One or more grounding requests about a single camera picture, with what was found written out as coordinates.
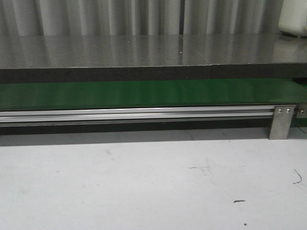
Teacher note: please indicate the green conveyor belt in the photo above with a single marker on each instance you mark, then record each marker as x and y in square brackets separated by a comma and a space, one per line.
[149, 93]

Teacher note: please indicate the grey curtain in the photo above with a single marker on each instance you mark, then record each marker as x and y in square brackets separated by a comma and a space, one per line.
[138, 17]

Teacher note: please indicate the aluminium conveyor side rail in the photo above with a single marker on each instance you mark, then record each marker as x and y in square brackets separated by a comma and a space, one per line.
[135, 113]

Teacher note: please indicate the steel conveyor support bracket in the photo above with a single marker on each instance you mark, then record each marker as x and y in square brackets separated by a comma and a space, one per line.
[282, 118]

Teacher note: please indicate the steel conveyor end plate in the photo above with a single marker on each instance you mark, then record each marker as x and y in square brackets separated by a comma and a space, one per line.
[301, 111]

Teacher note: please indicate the dark granite slab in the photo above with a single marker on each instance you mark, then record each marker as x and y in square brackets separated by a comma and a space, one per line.
[78, 58]

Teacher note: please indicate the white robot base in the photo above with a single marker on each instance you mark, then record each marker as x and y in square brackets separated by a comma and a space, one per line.
[293, 18]

